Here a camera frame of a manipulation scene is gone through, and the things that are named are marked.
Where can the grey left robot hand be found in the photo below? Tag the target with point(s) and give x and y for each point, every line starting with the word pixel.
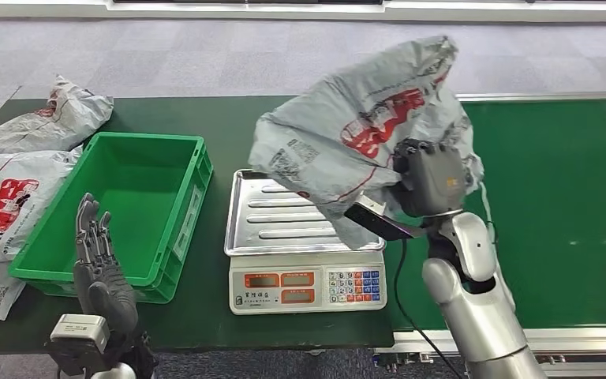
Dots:
pixel 104 287

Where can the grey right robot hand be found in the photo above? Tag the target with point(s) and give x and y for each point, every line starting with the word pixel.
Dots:
pixel 433 178

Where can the grey mailer bag red print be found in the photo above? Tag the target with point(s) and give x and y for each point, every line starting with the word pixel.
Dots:
pixel 334 131

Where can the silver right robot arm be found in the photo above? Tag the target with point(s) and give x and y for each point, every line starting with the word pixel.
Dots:
pixel 481 314

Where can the green plastic crate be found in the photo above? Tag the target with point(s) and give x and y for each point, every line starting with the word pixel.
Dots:
pixel 125 219

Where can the flat grey mailer bag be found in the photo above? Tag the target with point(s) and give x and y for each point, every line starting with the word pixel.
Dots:
pixel 10 199

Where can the white electronic scale steel tray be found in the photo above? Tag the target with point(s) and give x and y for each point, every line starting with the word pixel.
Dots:
pixel 282 219

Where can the crumpled grey mailer bag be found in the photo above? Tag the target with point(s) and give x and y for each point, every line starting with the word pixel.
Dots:
pixel 47 125

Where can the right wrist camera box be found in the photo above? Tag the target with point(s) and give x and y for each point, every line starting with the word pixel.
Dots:
pixel 376 222

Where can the green conveyor belt silver frame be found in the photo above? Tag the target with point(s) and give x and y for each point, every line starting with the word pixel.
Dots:
pixel 569 183

